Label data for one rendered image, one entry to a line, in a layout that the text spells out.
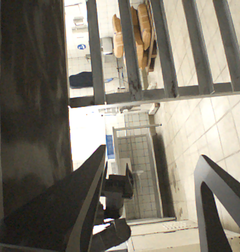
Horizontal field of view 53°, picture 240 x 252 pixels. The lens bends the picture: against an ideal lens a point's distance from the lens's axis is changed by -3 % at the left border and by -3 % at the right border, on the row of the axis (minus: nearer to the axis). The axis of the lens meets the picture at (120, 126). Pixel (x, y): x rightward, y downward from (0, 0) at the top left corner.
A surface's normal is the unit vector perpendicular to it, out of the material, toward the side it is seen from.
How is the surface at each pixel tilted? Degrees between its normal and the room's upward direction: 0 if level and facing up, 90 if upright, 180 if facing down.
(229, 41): 90
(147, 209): 90
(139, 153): 90
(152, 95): 90
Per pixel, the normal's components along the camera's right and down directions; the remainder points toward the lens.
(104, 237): 0.21, -0.38
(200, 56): 0.00, -0.18
